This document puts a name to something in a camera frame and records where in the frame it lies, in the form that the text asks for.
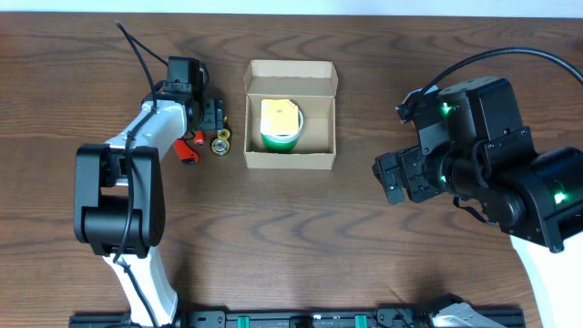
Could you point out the yellow sticky note pad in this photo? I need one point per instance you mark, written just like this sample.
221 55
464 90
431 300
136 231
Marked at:
279 117

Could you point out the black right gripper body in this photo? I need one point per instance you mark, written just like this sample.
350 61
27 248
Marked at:
424 178

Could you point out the short orange utility knife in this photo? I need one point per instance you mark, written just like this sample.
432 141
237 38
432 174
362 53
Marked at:
198 138

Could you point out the green tape roll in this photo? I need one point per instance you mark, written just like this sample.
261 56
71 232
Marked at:
283 143

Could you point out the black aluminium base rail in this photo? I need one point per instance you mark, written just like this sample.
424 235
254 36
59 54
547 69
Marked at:
446 311

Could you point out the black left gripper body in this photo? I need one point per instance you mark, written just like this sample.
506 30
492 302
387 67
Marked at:
212 114

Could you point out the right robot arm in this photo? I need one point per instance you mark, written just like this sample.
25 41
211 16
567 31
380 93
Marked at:
473 144

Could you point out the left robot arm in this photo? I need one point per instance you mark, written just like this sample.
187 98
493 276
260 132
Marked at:
119 204

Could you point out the brown cardboard box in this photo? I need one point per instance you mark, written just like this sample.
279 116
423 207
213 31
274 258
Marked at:
312 85

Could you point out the long orange utility knife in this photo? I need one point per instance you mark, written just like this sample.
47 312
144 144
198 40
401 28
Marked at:
185 152

